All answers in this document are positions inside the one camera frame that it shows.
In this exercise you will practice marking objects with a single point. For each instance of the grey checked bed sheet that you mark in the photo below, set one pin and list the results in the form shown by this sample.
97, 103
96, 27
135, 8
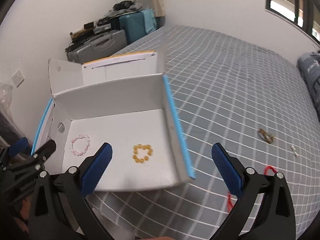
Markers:
249, 99

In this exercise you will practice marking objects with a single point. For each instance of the white cardboard box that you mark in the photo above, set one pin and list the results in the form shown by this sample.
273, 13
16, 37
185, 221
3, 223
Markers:
125, 101

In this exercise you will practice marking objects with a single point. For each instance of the blue patterned duvet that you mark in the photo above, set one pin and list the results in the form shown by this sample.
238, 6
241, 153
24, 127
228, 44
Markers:
308, 65

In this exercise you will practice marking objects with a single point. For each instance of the teal suitcase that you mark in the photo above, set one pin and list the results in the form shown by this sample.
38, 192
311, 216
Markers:
133, 25

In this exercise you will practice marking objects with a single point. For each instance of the pile of dark clothes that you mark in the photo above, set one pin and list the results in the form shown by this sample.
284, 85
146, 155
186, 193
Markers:
122, 8

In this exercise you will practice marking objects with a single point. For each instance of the red cord bracelet gold charm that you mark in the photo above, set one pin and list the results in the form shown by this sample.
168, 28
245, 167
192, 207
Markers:
269, 168

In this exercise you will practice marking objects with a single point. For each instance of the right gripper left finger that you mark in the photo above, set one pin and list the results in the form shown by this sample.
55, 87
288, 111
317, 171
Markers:
59, 209

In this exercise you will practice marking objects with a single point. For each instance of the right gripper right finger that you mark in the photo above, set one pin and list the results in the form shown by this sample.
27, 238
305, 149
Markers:
276, 216

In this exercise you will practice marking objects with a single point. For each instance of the light blue cloth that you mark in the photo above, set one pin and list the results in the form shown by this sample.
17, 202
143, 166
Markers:
149, 20

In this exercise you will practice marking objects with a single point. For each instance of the window with dark frame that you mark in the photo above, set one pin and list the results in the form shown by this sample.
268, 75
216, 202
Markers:
302, 13

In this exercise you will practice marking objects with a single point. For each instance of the left hand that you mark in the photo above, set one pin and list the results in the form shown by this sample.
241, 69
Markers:
24, 211

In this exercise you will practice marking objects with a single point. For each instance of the grey suitcase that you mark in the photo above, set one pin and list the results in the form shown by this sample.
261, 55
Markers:
98, 47

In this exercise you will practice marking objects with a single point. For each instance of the white wall socket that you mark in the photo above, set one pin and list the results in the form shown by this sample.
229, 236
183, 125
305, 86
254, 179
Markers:
18, 78

